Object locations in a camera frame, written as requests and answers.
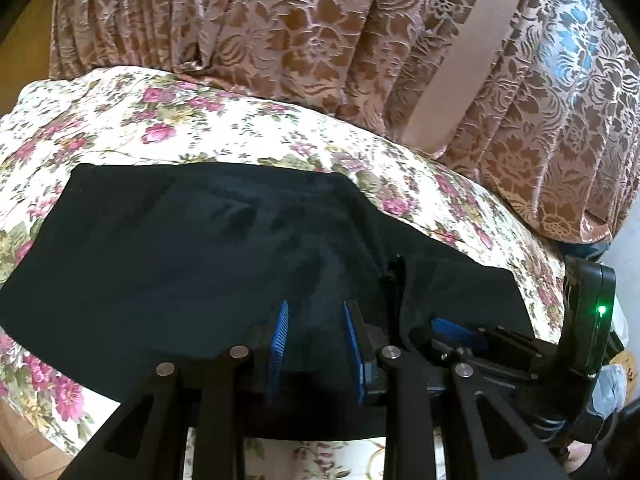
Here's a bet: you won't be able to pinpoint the black pants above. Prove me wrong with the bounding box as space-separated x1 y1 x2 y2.
0 161 536 441

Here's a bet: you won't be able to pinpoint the brown floral curtain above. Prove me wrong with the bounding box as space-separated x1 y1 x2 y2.
49 0 639 244

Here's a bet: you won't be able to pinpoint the floral white bedspread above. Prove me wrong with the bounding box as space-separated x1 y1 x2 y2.
1 67 564 479

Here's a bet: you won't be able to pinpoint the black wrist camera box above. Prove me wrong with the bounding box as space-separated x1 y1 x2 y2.
558 256 616 379

